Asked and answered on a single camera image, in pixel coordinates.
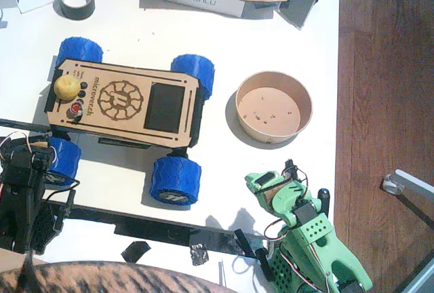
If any crumpled black tape piece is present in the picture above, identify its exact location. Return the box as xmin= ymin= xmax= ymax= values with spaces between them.
xmin=189 ymin=243 xmax=210 ymax=267

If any grey metal chair leg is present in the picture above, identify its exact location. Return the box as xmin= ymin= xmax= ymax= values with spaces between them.
xmin=382 ymin=168 xmax=434 ymax=206

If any blue ribbed rover wheel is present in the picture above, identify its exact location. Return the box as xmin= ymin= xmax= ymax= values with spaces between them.
xmin=56 ymin=36 xmax=104 ymax=67
xmin=149 ymin=156 xmax=203 ymax=206
xmin=43 ymin=136 xmax=83 ymax=188
xmin=169 ymin=54 xmax=216 ymax=101

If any round wooden bowl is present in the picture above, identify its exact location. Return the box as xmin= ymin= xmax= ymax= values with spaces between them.
xmin=235 ymin=71 xmax=313 ymax=145

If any long black tape strip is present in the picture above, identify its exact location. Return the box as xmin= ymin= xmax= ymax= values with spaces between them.
xmin=45 ymin=199 xmax=269 ymax=258

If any grey metal frame piece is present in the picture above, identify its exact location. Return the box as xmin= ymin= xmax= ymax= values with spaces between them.
xmin=395 ymin=258 xmax=434 ymax=293

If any brown striped fabric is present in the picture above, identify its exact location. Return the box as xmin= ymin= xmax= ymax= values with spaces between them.
xmin=0 ymin=260 xmax=239 ymax=293

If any wooden top rover chassis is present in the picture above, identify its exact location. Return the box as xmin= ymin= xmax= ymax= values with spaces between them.
xmin=43 ymin=57 xmax=205 ymax=158

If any black spring clamp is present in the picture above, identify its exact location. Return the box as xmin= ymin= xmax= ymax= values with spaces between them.
xmin=233 ymin=228 xmax=276 ymax=282
xmin=62 ymin=187 xmax=78 ymax=222
xmin=316 ymin=188 xmax=332 ymax=216

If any white Sunlu box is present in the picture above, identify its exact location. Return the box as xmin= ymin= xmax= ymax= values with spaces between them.
xmin=158 ymin=0 xmax=247 ymax=20

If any small yellow ball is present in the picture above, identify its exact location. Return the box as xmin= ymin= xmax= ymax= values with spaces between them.
xmin=54 ymin=74 xmax=81 ymax=101

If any flat black tape piece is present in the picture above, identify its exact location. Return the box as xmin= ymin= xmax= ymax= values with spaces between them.
xmin=121 ymin=239 xmax=152 ymax=265

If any thin black bar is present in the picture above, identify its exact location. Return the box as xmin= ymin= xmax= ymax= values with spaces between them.
xmin=0 ymin=117 xmax=52 ymax=136

